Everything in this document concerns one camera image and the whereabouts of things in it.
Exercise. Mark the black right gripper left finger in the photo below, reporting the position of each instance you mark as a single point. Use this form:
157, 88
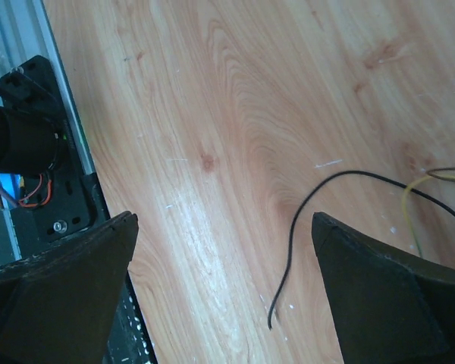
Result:
59, 306

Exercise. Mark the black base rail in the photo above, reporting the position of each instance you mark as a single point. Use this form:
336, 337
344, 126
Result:
66, 201

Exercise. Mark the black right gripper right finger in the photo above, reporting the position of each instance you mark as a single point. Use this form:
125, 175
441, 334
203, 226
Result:
388, 306

